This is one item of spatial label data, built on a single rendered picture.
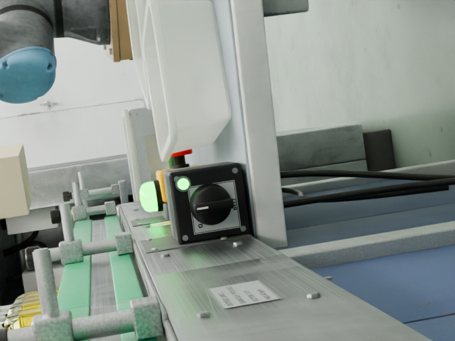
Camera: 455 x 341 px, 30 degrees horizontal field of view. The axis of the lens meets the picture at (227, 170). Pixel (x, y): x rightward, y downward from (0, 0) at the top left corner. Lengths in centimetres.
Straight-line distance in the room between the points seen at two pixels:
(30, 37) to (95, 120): 374
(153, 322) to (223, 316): 6
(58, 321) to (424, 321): 24
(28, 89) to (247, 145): 69
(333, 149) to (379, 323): 212
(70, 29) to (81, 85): 364
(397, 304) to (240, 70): 37
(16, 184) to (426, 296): 120
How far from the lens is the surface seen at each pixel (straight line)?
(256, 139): 91
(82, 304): 78
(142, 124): 169
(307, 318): 52
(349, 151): 261
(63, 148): 525
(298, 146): 257
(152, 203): 121
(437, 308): 60
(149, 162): 169
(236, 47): 90
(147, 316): 60
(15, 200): 173
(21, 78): 151
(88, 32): 163
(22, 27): 154
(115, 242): 106
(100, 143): 525
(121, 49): 159
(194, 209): 89
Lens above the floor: 91
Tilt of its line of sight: 9 degrees down
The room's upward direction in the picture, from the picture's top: 99 degrees counter-clockwise
